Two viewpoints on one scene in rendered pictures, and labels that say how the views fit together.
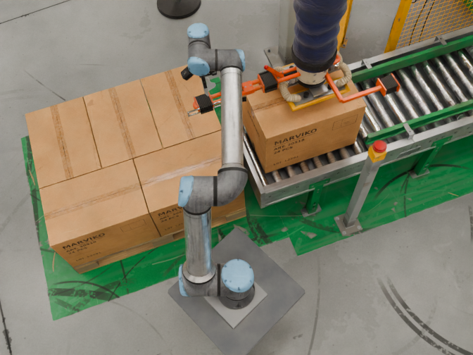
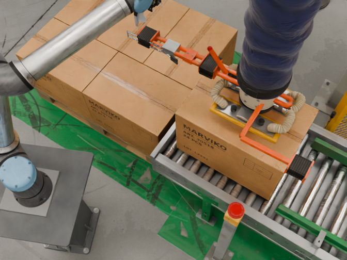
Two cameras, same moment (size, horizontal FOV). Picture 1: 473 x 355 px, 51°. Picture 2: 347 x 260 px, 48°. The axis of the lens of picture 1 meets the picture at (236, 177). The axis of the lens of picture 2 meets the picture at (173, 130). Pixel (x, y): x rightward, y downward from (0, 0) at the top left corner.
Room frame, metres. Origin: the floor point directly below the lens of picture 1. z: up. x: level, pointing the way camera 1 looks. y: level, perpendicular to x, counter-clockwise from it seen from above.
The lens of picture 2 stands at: (0.78, -0.96, 2.64)
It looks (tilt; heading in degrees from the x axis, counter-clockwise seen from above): 62 degrees down; 52
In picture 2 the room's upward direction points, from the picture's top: 4 degrees counter-clockwise
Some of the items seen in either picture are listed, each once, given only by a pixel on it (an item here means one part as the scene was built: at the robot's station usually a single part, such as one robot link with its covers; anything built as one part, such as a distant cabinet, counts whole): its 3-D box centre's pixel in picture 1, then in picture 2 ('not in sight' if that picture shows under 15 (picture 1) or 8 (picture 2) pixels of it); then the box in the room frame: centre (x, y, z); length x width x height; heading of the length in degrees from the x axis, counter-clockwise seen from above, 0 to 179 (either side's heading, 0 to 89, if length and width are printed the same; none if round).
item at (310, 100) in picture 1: (317, 91); (247, 116); (1.60, -0.47, 1.08); 0.34 x 0.10 x 0.05; 106
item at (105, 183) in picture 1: (136, 160); (130, 59); (1.71, 0.66, 0.34); 1.20 x 1.00 x 0.40; 105
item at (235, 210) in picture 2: (379, 147); (235, 210); (1.26, -0.74, 1.02); 0.07 x 0.07 x 0.04
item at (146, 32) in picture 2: (203, 101); (148, 35); (1.53, 0.13, 1.18); 0.08 x 0.07 x 0.05; 106
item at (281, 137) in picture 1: (300, 115); (241, 130); (1.68, -0.41, 0.75); 0.60 x 0.40 x 0.40; 105
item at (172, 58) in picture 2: (217, 106); (151, 47); (1.49, 0.06, 1.18); 0.31 x 0.03 x 0.05; 106
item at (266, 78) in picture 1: (267, 81); (210, 65); (1.62, -0.21, 1.18); 0.10 x 0.08 x 0.06; 16
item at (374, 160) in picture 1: (360, 191); (225, 239); (1.26, -0.74, 0.50); 0.07 x 0.07 x 1.00; 15
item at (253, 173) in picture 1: (243, 148); (185, 114); (1.59, -0.06, 0.58); 0.70 x 0.03 x 0.06; 15
